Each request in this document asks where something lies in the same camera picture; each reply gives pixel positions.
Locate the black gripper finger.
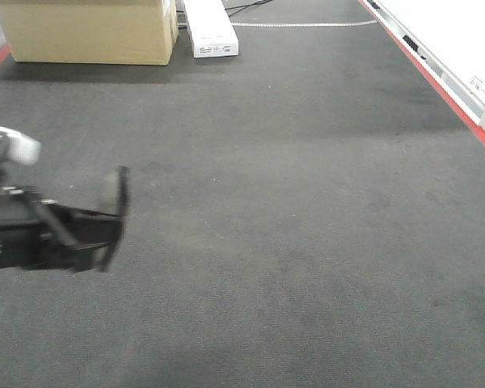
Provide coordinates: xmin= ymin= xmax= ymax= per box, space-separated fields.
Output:
xmin=27 ymin=197 xmax=124 ymax=272

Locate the long white box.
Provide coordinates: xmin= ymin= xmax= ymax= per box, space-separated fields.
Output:
xmin=183 ymin=0 xmax=239 ymax=59

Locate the large cardboard box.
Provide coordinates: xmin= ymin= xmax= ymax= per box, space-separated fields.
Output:
xmin=0 ymin=1 xmax=178 ymax=65

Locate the brake pad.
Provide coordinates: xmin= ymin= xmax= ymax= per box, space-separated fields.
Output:
xmin=95 ymin=166 xmax=129 ymax=272

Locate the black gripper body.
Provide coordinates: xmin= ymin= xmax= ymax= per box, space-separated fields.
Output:
xmin=0 ymin=165 xmax=49 ymax=271

